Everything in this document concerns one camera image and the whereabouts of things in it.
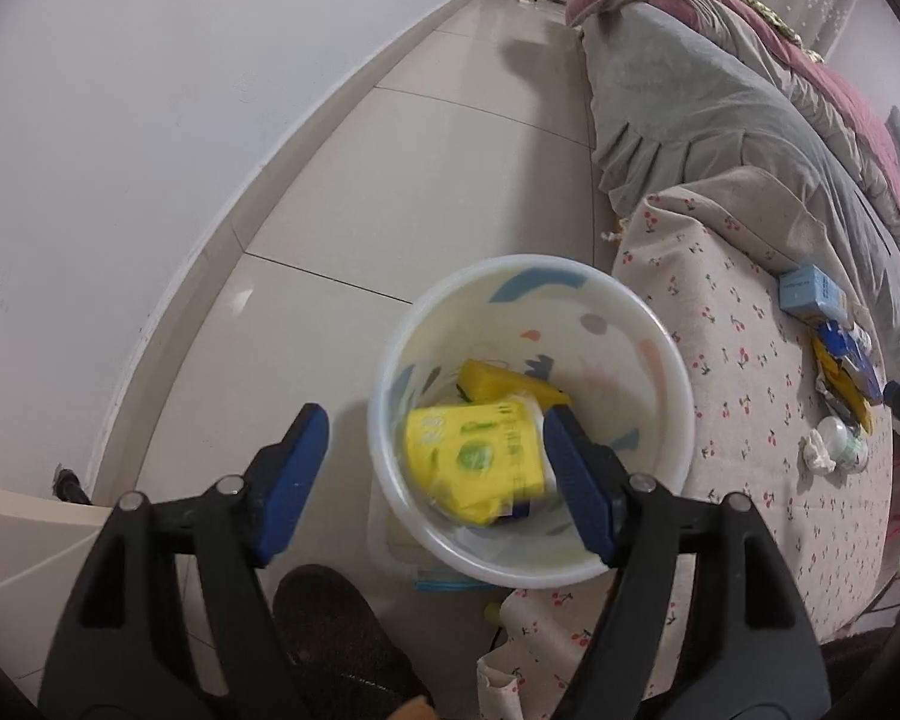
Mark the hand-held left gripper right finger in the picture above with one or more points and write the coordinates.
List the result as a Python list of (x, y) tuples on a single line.
[(577, 495)]

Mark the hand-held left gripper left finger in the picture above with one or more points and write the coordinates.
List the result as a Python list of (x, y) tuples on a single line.
[(300, 480)]

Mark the yellow plastic bag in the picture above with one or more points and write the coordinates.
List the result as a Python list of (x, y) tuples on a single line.
[(844, 388)]

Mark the white tissue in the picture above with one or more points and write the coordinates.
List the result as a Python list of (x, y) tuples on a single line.
[(817, 456)]

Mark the yellow tissue packet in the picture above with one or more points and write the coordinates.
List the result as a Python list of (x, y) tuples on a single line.
[(465, 457)]

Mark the white patterned waste bin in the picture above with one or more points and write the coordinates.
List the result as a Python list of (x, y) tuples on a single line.
[(607, 360)]

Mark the light blue box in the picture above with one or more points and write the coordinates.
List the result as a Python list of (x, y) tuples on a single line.
[(810, 291)]

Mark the clear plastic bag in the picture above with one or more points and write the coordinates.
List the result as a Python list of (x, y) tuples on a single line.
[(381, 540)]

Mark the dark slipper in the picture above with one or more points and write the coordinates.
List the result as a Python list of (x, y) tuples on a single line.
[(330, 630)]

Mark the cherry print bed sheet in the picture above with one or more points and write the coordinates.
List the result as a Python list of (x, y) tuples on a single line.
[(742, 390)]

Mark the white furniture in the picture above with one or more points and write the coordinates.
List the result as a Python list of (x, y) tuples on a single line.
[(15, 540)]

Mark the grey quilt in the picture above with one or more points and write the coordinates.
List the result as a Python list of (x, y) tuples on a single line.
[(682, 90)]

